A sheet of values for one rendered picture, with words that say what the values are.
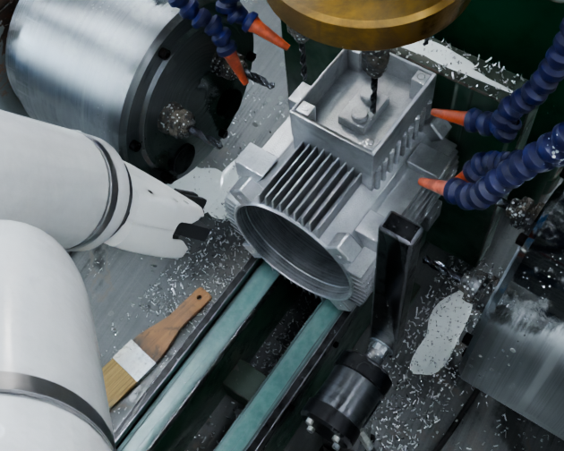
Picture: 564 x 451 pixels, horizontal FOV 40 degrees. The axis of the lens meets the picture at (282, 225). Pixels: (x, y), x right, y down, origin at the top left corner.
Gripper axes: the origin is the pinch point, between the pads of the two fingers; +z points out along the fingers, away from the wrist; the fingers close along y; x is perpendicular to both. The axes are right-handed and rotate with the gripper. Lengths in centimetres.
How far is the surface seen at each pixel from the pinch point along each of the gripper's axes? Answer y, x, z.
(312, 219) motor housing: 8.4, 4.1, 9.3
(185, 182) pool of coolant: -21.6, -3.7, 39.9
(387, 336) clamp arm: 19.8, -2.5, 12.1
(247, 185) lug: -0.1, 3.7, 10.8
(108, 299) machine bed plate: -18.9, -21.7, 29.8
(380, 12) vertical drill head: 10.5, 21.8, -6.9
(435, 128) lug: 12.4, 18.1, 19.5
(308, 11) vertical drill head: 5.8, 19.5, -8.1
